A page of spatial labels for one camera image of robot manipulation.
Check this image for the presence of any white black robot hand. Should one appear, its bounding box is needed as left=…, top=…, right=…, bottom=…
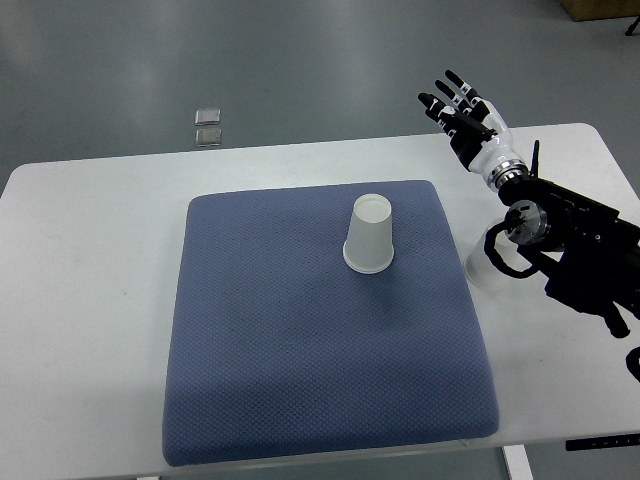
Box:
left=418, top=69, right=528, bottom=188

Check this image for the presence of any white paper cup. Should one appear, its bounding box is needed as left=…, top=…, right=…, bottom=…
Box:
left=463, top=218, right=518, bottom=291
left=343, top=193, right=395, bottom=274

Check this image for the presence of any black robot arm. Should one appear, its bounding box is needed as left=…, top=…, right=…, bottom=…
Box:
left=418, top=70, right=639, bottom=338

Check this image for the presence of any brown cardboard box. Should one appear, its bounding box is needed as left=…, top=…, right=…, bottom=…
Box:
left=560, top=0, right=639, bottom=21

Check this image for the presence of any white paper cup on mat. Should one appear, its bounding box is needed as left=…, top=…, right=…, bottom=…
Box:
left=343, top=193, right=395, bottom=274

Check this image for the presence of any black tripod leg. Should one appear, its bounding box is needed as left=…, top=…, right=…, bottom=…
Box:
left=625, top=16, right=640, bottom=36

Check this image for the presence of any upper metal floor plate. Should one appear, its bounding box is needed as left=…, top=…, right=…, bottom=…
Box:
left=194, top=108, right=221, bottom=125

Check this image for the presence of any blue quilted cushion mat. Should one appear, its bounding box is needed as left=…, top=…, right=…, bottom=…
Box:
left=162, top=180, right=499, bottom=466

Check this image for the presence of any white table leg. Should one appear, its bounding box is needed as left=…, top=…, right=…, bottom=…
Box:
left=502, top=445, right=534, bottom=480

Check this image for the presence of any black table control panel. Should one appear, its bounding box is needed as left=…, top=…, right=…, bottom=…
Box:
left=565, top=433, right=640, bottom=452

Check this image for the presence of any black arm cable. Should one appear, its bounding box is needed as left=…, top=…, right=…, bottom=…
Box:
left=482, top=222, right=539, bottom=279

